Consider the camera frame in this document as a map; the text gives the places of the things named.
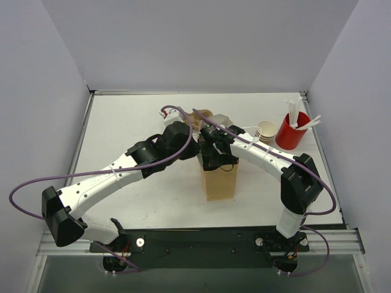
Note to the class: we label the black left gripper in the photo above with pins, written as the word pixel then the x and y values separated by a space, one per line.
pixel 192 122

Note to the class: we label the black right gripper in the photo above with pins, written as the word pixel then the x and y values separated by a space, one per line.
pixel 214 162

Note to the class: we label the brown paper bag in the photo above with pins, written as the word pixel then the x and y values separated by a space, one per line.
pixel 219 184

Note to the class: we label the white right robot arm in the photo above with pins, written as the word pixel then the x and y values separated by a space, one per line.
pixel 298 187

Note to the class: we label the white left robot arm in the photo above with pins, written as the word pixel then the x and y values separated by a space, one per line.
pixel 64 210

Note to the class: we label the brown pulp cup carrier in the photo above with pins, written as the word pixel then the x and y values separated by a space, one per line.
pixel 196 119

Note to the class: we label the stack of paper cups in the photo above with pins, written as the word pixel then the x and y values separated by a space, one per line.
pixel 266 131

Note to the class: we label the red cylindrical holder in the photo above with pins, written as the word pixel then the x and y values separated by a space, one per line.
pixel 288 138

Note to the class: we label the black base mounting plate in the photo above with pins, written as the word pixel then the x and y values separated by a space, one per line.
pixel 204 248

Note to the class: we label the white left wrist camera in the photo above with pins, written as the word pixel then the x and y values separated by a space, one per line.
pixel 170 116

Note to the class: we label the aluminium frame rail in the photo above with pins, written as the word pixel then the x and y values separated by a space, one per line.
pixel 340 242

